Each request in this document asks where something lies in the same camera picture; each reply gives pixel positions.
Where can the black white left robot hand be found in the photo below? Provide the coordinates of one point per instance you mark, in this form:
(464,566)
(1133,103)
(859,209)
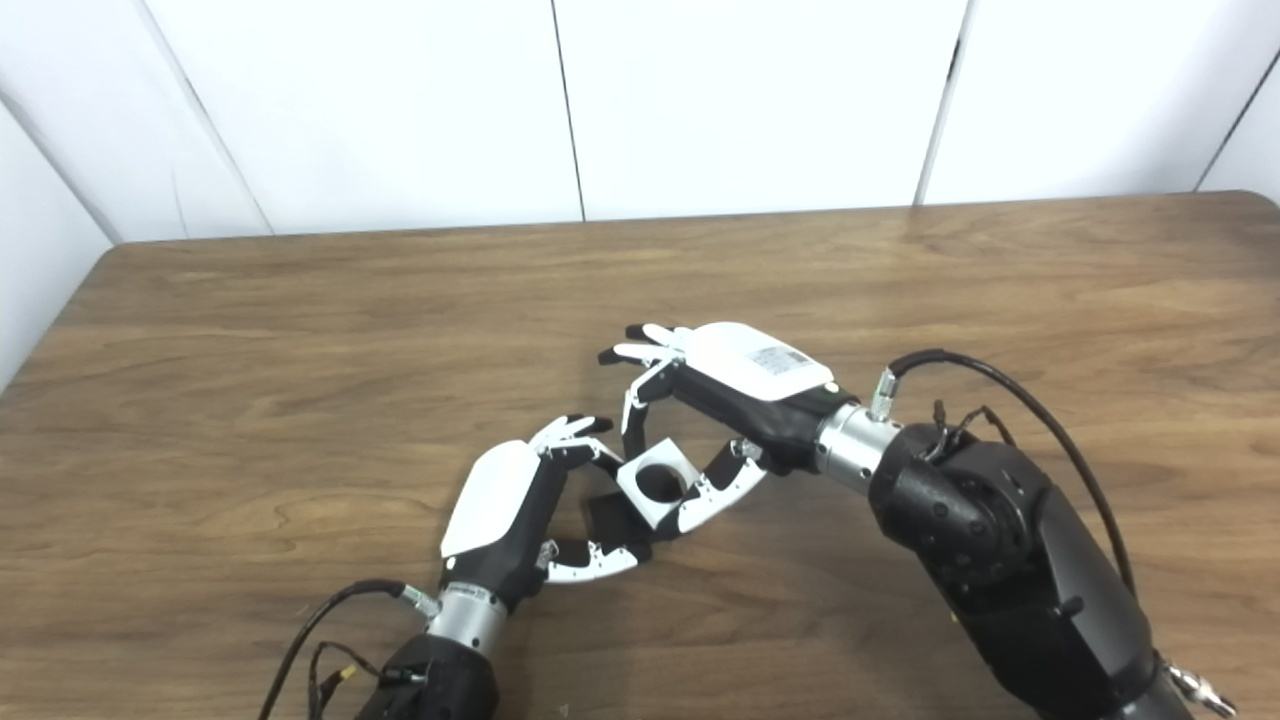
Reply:
(495,500)

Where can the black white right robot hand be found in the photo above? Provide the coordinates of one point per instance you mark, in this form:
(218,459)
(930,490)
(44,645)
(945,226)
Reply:
(750,370)

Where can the black peg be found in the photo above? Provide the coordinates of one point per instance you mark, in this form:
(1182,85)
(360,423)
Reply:
(608,520)

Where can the white square piece with hole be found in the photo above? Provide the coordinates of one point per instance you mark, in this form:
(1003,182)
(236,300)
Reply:
(635,480)

